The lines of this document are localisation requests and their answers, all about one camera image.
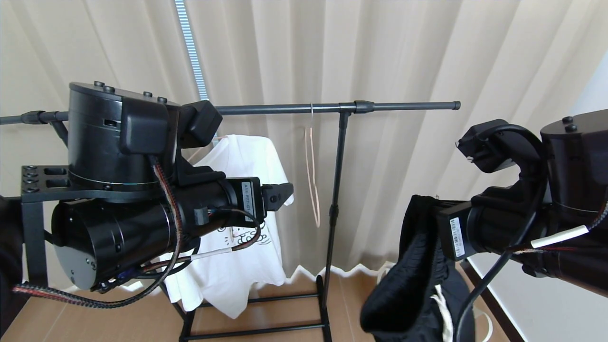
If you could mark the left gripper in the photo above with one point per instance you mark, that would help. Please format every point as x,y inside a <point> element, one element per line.
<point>142,228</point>

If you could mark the white laundry basket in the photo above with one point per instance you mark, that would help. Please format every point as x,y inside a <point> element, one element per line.
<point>385,270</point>

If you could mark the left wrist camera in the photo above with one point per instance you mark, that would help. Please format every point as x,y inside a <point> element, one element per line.
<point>199,123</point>

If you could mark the black garment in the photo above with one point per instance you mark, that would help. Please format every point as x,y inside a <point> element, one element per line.
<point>413,285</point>

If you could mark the black clothes rack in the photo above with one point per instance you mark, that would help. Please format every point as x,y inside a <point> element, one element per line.
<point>285,109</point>

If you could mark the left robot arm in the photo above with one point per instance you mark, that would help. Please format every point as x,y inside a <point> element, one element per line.
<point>109,137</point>

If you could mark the white printed t-shirt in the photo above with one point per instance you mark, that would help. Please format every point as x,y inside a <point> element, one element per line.
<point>247,156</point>

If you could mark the pink clothes hanger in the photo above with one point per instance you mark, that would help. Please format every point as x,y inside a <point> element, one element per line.
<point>197,153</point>
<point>311,116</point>

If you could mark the beige curtain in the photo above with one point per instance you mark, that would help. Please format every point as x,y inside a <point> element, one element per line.
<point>427,47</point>

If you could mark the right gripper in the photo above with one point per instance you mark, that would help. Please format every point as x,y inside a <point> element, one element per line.
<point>498,228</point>

